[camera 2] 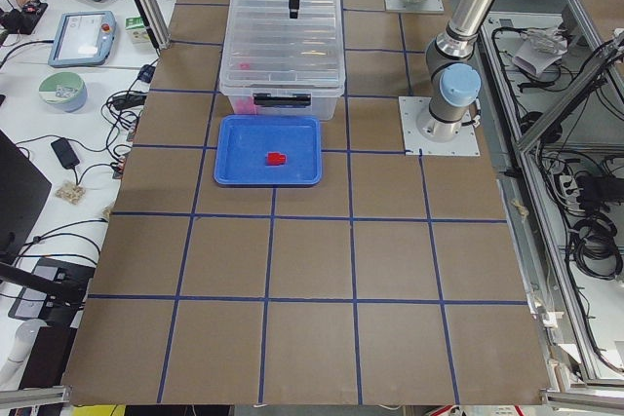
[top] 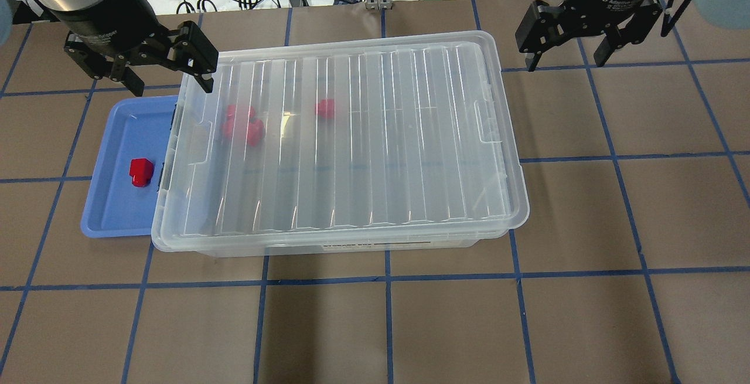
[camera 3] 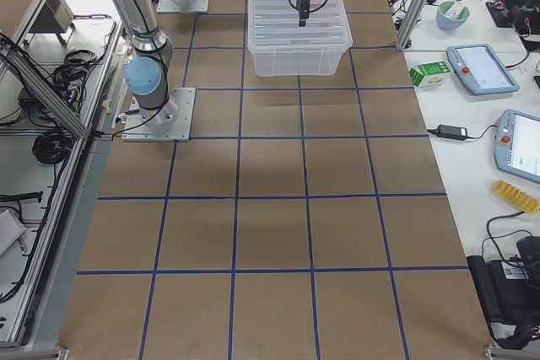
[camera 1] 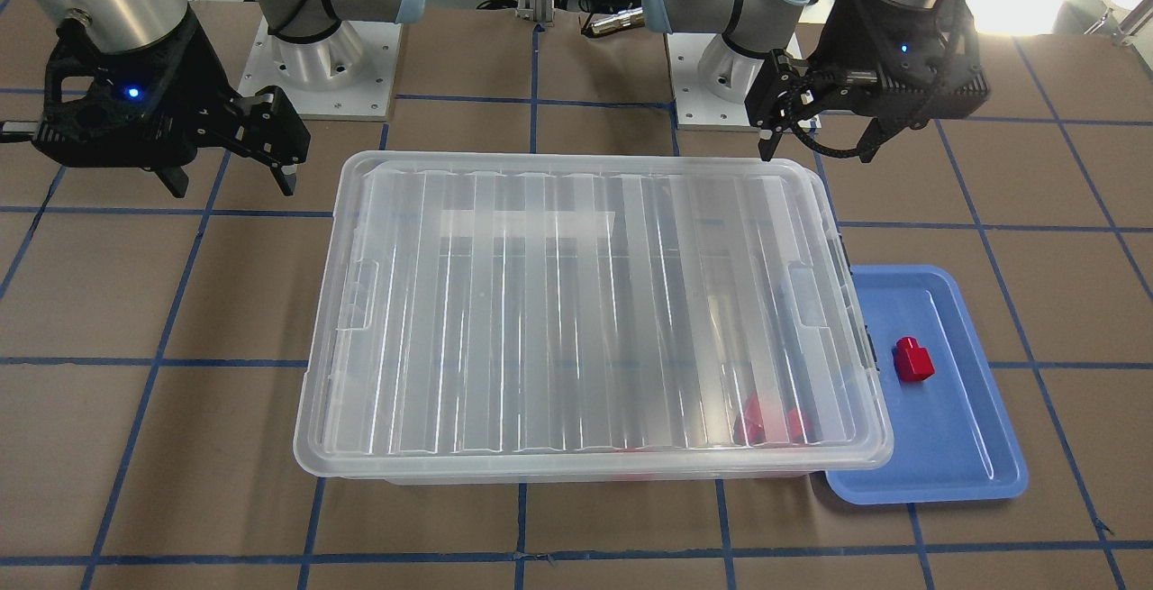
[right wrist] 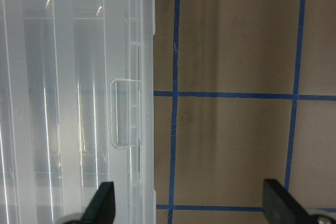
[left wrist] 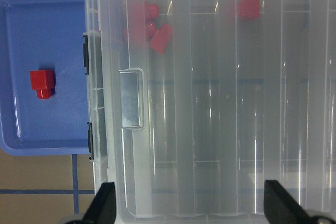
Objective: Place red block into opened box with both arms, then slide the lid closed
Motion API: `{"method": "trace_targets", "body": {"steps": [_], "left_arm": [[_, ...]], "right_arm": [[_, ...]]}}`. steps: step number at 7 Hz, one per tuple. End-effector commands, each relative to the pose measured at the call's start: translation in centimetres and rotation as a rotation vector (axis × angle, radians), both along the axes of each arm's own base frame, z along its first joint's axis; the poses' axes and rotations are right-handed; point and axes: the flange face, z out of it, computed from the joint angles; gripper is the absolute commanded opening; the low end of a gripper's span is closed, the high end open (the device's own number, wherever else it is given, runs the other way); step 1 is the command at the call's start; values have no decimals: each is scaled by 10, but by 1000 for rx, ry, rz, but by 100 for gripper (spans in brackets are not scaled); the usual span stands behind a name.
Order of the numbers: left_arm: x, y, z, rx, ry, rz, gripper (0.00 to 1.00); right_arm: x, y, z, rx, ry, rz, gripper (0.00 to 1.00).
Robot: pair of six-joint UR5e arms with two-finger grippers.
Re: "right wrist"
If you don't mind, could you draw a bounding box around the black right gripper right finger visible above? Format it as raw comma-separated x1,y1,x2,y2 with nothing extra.
262,179,312,224

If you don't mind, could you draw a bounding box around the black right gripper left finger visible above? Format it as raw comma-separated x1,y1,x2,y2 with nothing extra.
80,182,116,224

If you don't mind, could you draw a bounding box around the clear plastic box lid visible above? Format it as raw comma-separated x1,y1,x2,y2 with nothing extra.
1,0,156,223

